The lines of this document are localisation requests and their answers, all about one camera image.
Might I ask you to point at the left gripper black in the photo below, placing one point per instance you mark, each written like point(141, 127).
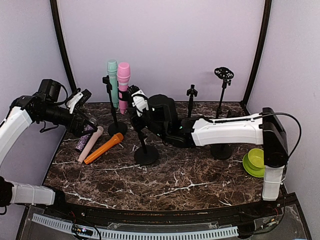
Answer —
point(77, 131)

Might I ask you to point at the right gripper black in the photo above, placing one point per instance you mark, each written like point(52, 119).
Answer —
point(137, 125)

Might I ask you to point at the cream white microphone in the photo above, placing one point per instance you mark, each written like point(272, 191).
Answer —
point(91, 142)

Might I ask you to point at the glitter microphone with silver grille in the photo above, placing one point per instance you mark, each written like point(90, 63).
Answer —
point(84, 139)

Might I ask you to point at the orange microphone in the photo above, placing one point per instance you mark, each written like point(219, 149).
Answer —
point(115, 139)

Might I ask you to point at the pink microphone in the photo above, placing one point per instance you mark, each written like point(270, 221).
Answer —
point(123, 78)

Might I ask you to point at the black tripod stand with shock mount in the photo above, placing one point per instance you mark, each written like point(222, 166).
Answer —
point(226, 75)

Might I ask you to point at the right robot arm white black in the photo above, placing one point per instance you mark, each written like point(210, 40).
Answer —
point(158, 114)

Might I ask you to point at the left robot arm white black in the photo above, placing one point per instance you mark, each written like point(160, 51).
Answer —
point(42, 106)

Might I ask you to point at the black stand under mint microphone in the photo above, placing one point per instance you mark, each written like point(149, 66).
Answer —
point(116, 126)

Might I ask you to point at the mint green microphone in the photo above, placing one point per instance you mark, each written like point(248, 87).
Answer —
point(112, 69)

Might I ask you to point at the green bowl on saucer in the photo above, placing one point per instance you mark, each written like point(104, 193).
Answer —
point(253, 163)

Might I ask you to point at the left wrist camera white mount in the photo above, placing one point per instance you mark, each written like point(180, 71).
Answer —
point(77, 99)

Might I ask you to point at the white slotted cable duct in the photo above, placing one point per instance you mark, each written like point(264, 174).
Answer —
point(121, 231)

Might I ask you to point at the left black corner post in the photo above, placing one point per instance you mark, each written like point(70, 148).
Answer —
point(62, 48)

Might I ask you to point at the black corner post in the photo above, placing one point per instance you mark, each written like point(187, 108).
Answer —
point(62, 48)
point(258, 53)

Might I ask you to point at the black front rail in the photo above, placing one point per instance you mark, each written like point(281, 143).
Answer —
point(238, 214)

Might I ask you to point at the right black corner post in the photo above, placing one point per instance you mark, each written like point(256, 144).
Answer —
point(258, 53)

